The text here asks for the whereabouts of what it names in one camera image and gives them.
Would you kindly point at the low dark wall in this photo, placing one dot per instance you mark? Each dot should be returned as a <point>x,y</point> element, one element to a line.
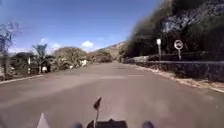
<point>196,70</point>

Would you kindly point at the robot's own part dark body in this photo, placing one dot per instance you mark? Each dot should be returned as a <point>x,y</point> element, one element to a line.
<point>108,124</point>

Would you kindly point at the round sign on pole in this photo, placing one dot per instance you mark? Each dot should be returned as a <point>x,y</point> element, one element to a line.
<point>178,44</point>

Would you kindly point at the distant hill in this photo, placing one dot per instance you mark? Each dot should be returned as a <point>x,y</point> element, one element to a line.
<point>115,50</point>

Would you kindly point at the dense dark trees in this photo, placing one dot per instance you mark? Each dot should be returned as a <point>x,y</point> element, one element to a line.
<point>186,33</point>

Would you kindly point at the row of roadside trees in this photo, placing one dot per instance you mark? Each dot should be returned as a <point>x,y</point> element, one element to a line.
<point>68,56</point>

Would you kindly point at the white building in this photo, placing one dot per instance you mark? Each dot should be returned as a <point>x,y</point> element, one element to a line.
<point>83,62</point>

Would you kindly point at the robot's own part pale stub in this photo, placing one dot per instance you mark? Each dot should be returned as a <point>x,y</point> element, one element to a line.
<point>42,122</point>

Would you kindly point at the rectangular sign on pole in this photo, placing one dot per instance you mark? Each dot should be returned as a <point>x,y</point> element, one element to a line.
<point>158,42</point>

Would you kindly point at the pale kerb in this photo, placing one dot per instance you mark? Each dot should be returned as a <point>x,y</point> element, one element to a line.
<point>20,79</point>

